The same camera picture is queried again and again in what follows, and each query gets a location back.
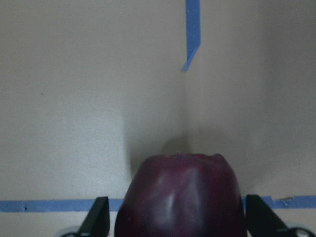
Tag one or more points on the dark red apple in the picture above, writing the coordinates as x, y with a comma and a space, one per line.
192, 195

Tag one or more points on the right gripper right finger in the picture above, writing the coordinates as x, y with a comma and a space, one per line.
261, 221

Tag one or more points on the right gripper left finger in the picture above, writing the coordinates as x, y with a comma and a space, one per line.
96, 223

